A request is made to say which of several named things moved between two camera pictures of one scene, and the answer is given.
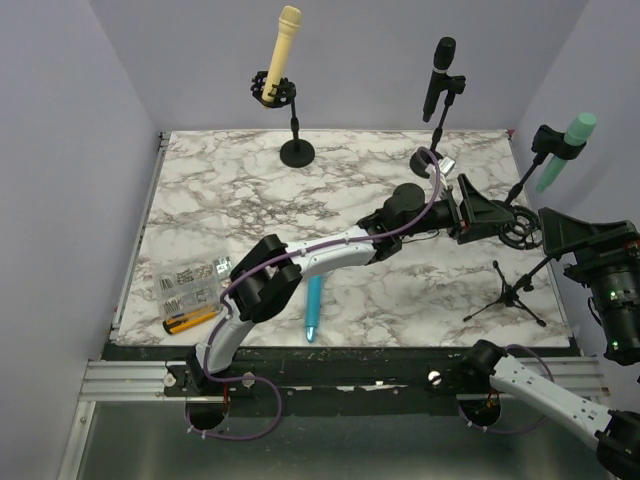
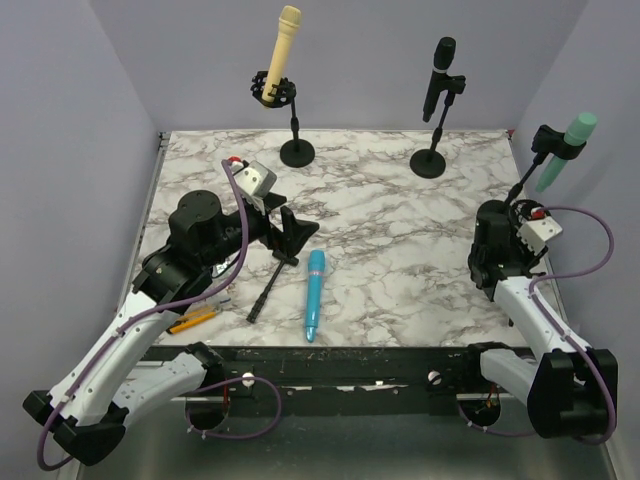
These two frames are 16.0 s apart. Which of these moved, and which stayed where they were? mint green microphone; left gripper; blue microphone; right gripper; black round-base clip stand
Moved: left gripper; right gripper
Stayed: blue microphone; mint green microphone; black round-base clip stand
